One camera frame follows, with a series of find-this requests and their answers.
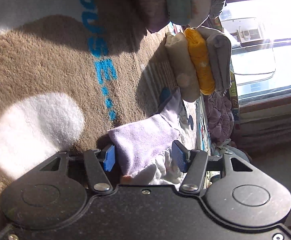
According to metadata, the Mickey Mouse plush blanket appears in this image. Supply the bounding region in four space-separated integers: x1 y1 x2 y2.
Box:
0 0 216 201

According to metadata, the folded pastel clothes stack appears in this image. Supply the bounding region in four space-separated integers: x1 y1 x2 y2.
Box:
135 0 226 33

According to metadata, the window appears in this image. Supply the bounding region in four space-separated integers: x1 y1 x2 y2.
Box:
220 0 291 107

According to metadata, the white floral purple-cuffed garment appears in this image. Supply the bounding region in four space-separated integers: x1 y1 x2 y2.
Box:
108 88 187 187

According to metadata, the folded grey garment on stack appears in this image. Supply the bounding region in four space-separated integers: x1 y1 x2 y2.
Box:
196 26 232 97

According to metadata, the folded cream garment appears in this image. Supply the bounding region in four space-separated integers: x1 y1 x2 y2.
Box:
164 32 201 102

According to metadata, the purple quilted comforter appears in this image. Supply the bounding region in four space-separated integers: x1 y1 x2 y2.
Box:
204 92 234 143

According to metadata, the folded yellow garment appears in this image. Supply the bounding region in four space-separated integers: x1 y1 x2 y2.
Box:
184 28 215 95

